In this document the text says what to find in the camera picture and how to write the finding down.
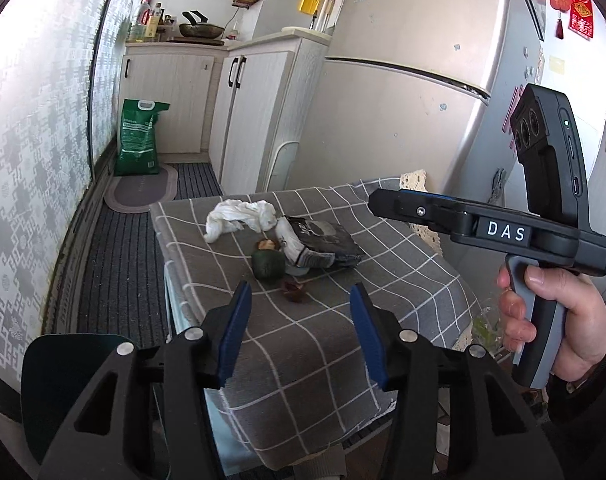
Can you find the small white bottle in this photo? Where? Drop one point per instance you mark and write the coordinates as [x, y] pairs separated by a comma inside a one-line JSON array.
[[232, 32]]

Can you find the grey oval floor mat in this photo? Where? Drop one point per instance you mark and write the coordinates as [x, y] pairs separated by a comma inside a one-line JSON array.
[[140, 190]]

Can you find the dark metal flower magnet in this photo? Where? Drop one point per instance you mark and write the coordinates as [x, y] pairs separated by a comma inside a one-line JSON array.
[[499, 187]]

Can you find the red knot wall ornament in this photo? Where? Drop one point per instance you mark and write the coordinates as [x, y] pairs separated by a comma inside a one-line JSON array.
[[557, 2]]

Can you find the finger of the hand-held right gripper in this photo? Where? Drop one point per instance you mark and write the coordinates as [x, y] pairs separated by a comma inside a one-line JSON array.
[[423, 193], [413, 210]]

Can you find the yellow oil bottle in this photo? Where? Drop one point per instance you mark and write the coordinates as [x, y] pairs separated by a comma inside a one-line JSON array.
[[155, 22]]

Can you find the black wok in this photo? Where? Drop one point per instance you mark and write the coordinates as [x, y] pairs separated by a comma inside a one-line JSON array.
[[200, 29]]

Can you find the person's right forearm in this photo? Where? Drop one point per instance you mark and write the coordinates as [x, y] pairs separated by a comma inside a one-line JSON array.
[[593, 410]]

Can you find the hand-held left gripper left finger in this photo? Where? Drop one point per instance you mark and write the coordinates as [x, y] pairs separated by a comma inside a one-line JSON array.
[[233, 335]]

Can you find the white tissue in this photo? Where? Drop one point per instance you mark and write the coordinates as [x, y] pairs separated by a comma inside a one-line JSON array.
[[238, 217]]

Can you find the grey checked tablecloth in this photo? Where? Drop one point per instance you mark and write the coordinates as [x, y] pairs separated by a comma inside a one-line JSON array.
[[303, 350]]

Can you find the black induction cooker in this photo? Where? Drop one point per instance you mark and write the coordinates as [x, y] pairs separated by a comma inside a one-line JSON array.
[[198, 40]]

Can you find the black snack packet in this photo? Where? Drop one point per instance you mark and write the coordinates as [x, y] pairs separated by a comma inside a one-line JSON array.
[[323, 240]]

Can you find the dark green avocado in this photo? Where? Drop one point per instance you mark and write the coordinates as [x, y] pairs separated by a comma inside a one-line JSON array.
[[268, 265]]

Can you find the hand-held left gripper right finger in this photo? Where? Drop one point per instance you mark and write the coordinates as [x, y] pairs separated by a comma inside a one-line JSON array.
[[368, 335]]

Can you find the red wall card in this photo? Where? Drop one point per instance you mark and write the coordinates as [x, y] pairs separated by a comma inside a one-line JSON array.
[[581, 12]]

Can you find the green rice bag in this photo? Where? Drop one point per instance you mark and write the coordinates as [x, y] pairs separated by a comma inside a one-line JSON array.
[[138, 140]]

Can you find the grey slipper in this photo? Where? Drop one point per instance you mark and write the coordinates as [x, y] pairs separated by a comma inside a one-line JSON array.
[[318, 462]]

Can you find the bag of green vegetables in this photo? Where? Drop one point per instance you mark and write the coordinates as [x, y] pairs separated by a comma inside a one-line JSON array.
[[485, 332]]

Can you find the large clear oil bottle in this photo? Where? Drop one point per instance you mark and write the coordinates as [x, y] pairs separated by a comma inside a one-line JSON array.
[[143, 22]]

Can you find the small tan food scrap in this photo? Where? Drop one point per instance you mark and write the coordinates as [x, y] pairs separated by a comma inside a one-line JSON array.
[[266, 245]]

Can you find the person's right hand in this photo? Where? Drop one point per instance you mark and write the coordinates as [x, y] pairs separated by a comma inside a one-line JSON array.
[[583, 320]]

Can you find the silver two-door fridge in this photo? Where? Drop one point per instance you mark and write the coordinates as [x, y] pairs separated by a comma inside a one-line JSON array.
[[408, 85]]

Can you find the dark teal trash bin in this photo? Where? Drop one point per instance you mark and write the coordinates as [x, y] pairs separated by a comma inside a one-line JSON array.
[[58, 385]]

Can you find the dark striped floor mat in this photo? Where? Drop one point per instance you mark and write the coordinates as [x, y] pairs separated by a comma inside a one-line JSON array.
[[128, 260]]

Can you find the yellow sticky note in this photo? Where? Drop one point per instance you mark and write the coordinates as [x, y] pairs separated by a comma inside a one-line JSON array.
[[557, 64]]

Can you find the brown fruit pit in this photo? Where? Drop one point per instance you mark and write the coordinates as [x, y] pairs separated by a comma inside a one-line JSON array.
[[294, 292]]

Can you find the frosted patterned sliding door panel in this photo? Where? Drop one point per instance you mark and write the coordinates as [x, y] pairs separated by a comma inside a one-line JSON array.
[[120, 50], [28, 160]]

